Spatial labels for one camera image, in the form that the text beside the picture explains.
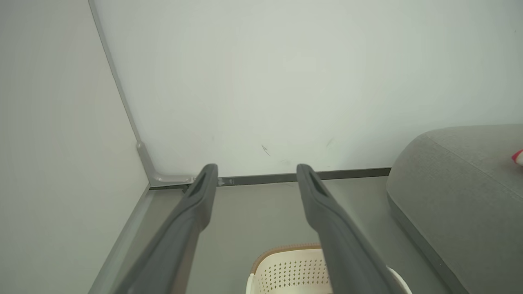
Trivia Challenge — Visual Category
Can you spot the black wall baseboard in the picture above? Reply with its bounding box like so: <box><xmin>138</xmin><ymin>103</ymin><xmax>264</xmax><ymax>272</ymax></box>
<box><xmin>149</xmin><ymin>167</ymin><xmax>392</xmax><ymax>191</ymax></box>

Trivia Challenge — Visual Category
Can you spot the grey metal foot bracket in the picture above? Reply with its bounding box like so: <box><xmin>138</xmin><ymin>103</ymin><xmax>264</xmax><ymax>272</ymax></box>
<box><xmin>136</xmin><ymin>141</ymin><xmax>197</xmax><ymax>188</ymax></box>

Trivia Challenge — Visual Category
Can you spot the cream perforated laundry basket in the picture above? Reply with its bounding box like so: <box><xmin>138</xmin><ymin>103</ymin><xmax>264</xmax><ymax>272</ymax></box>
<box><xmin>246</xmin><ymin>244</ymin><xmax>413</xmax><ymax>294</ymax></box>

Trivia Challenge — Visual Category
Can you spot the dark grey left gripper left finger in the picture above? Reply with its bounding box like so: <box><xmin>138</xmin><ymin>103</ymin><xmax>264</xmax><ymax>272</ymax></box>
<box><xmin>114</xmin><ymin>164</ymin><xmax>219</xmax><ymax>294</ymax></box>

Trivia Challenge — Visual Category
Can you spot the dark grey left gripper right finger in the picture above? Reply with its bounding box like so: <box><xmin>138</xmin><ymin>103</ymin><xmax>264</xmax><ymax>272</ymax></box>
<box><xmin>297</xmin><ymin>164</ymin><xmax>405</xmax><ymax>294</ymax></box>

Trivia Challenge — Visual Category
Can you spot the grey wall corner trim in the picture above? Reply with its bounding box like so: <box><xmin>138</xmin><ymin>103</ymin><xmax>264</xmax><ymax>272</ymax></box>
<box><xmin>87</xmin><ymin>0</ymin><xmax>142</xmax><ymax>144</ymax></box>

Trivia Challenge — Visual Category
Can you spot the grey fabric sofa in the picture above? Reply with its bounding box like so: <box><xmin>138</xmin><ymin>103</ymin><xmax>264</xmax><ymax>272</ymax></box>
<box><xmin>386</xmin><ymin>124</ymin><xmax>523</xmax><ymax>294</ymax></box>

